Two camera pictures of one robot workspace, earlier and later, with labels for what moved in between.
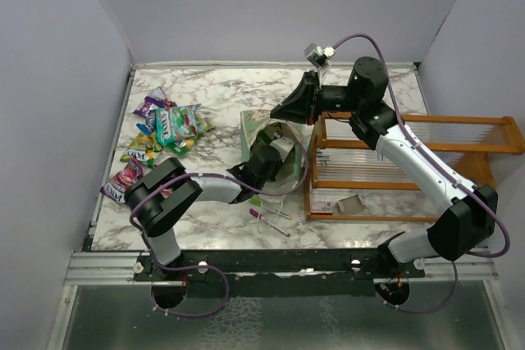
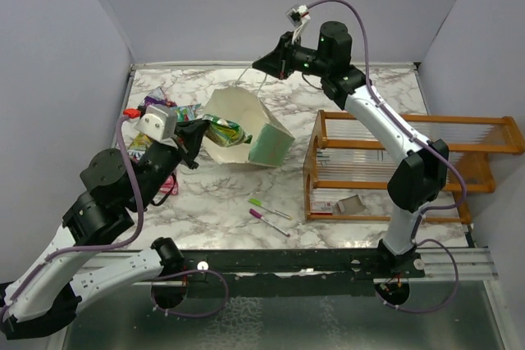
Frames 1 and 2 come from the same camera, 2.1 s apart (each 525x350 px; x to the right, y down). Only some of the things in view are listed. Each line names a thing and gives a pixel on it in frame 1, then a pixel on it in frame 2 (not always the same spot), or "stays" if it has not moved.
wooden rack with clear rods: [350, 180] stays
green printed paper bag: [289, 174] → [272, 140]
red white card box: [321, 208] stays
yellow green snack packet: [143, 147] stays
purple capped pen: [258, 215] stays
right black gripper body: [317, 98] → [293, 57]
